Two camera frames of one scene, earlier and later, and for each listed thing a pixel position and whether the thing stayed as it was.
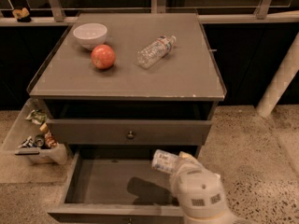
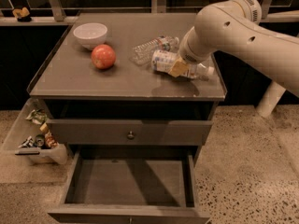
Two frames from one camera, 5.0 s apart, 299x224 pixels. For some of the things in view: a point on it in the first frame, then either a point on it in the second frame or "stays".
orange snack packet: x=50 y=140 stays
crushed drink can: x=38 y=141 stays
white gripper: x=199 y=187 to x=193 y=54
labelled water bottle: x=163 y=161 to x=163 y=61
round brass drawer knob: x=130 y=135 stays
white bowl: x=91 y=35 stays
